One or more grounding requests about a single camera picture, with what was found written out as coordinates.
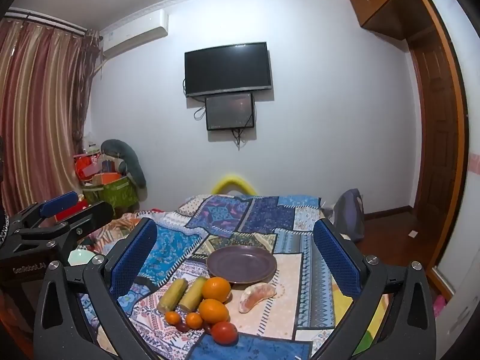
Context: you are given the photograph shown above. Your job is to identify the wooden overhead cabinet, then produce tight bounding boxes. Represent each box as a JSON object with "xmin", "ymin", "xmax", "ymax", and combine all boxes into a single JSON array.
[{"xmin": 348, "ymin": 0, "xmax": 436, "ymax": 42}]

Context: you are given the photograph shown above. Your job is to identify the green patterned bag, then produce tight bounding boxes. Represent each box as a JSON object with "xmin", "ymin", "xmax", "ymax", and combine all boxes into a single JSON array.
[{"xmin": 82, "ymin": 178, "xmax": 139, "ymax": 209}]

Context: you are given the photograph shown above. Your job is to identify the white air conditioner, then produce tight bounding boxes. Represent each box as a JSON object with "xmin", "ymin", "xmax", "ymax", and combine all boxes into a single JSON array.
[{"xmin": 99, "ymin": 9, "xmax": 169, "ymax": 61}]

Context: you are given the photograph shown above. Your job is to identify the red box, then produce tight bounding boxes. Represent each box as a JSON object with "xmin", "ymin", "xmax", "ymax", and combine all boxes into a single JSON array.
[{"xmin": 74, "ymin": 153, "xmax": 102, "ymax": 184}]

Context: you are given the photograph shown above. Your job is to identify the brown sheer curtain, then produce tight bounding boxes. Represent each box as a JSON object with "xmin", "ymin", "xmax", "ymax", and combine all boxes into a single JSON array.
[{"xmin": 73, "ymin": 29, "xmax": 104, "ymax": 154}]

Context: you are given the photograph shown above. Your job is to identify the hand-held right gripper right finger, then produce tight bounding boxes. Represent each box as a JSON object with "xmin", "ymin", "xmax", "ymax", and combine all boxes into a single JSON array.
[{"xmin": 313, "ymin": 217, "xmax": 437, "ymax": 360}]

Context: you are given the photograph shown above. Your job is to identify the purple ceramic plate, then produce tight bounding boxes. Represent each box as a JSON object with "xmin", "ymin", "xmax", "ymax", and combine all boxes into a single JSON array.
[{"xmin": 206, "ymin": 245, "xmax": 278, "ymax": 285}]

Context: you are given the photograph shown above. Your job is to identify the striped red gold curtain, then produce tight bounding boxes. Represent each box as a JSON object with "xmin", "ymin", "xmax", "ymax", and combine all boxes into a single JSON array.
[{"xmin": 0, "ymin": 19, "xmax": 94, "ymax": 229}]

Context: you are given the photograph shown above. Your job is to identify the small black wall monitor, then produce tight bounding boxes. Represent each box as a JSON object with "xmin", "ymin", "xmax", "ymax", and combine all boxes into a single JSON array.
[{"xmin": 205, "ymin": 92, "xmax": 256, "ymax": 132}]

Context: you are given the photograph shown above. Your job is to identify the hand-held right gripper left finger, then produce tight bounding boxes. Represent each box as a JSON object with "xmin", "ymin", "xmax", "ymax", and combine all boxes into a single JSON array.
[{"xmin": 33, "ymin": 217, "xmax": 158, "ymax": 360}]

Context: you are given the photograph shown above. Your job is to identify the black monitor cables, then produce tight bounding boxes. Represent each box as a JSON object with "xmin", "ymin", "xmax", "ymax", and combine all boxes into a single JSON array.
[{"xmin": 231, "ymin": 127, "xmax": 250, "ymax": 151}]

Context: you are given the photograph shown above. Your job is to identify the brown wooden door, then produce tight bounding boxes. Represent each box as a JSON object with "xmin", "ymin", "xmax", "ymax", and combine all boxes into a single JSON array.
[{"xmin": 407, "ymin": 37, "xmax": 461, "ymax": 267}]

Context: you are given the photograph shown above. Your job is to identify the curtain rod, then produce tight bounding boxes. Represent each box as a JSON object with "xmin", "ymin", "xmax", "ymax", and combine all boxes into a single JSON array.
[{"xmin": 2, "ymin": 7, "xmax": 101, "ymax": 38}]

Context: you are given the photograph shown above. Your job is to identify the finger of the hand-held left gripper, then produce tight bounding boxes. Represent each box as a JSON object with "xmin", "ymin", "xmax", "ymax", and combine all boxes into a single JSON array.
[
  {"xmin": 7, "ymin": 191, "xmax": 80, "ymax": 239},
  {"xmin": 15, "ymin": 200, "xmax": 115, "ymax": 267}
]

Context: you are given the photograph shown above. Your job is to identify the yellow foam tube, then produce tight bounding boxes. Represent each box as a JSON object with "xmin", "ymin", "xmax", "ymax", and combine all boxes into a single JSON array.
[{"xmin": 211, "ymin": 173, "xmax": 257, "ymax": 196}]

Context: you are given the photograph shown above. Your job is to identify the grey backpack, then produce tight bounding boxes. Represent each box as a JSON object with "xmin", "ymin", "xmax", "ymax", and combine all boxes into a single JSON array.
[{"xmin": 332, "ymin": 189, "xmax": 365, "ymax": 242}]

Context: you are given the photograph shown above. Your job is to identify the black wall television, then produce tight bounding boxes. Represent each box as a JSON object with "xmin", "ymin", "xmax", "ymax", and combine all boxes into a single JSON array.
[{"xmin": 184, "ymin": 42, "xmax": 273, "ymax": 98}]

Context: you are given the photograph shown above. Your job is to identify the patchwork printed blanket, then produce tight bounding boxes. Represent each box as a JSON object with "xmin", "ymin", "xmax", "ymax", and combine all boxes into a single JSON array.
[{"xmin": 80, "ymin": 194, "xmax": 391, "ymax": 360}]

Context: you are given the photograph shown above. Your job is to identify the pink plastic item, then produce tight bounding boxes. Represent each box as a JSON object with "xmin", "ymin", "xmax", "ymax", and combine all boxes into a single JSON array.
[{"xmin": 433, "ymin": 294, "xmax": 449, "ymax": 319}]

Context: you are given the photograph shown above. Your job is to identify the grey plush toy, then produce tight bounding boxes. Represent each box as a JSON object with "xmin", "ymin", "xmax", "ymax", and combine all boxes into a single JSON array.
[{"xmin": 101, "ymin": 139, "xmax": 148, "ymax": 190}]

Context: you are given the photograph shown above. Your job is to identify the large orange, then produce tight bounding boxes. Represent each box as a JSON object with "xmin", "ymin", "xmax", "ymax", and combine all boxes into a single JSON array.
[
  {"xmin": 198, "ymin": 298, "xmax": 230, "ymax": 325},
  {"xmin": 202, "ymin": 277, "xmax": 232, "ymax": 304}
]

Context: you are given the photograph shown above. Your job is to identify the orange box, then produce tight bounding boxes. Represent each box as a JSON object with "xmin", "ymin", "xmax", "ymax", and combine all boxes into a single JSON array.
[{"xmin": 92, "ymin": 172, "xmax": 122, "ymax": 187}]

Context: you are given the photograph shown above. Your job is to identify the red tomato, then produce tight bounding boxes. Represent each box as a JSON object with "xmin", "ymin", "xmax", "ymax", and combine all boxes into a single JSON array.
[{"xmin": 211, "ymin": 321, "xmax": 239, "ymax": 346}]

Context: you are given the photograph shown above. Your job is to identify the mint green bowl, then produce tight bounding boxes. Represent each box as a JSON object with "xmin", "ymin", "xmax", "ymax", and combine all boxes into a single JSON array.
[{"xmin": 67, "ymin": 249, "xmax": 96, "ymax": 267}]

